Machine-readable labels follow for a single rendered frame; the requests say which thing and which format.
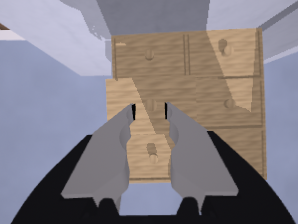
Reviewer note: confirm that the light brown wooden chest of drawers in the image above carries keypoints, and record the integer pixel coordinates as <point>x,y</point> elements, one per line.
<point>260,78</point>

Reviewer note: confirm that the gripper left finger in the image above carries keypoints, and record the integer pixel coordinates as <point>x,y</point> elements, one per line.
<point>96,168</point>

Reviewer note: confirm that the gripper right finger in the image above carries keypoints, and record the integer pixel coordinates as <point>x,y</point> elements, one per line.
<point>224,184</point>

